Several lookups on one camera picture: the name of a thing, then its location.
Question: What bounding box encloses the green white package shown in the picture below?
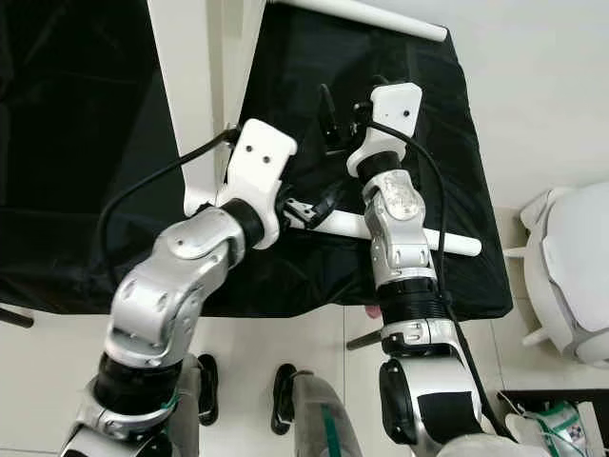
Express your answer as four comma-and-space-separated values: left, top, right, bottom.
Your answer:
509, 400, 593, 457

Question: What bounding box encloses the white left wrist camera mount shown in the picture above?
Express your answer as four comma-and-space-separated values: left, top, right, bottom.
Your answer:
214, 117, 298, 250

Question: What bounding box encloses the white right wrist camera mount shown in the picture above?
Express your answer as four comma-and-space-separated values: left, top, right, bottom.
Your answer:
345, 83, 424, 179

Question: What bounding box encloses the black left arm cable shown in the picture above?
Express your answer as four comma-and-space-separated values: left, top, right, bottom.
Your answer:
100, 129, 241, 239

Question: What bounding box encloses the dark low box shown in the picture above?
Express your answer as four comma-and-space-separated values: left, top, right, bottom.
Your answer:
500, 388, 609, 457

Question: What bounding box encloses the white plastic chair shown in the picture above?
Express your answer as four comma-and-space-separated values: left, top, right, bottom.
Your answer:
502, 186, 609, 370

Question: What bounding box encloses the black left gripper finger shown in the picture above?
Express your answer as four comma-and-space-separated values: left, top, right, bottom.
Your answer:
309, 183, 348, 220

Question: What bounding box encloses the black table cloth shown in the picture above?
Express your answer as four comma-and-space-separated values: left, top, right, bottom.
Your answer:
0, 0, 515, 320

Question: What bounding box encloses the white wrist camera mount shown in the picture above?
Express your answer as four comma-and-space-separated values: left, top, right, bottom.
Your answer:
345, 83, 424, 179
214, 117, 298, 250

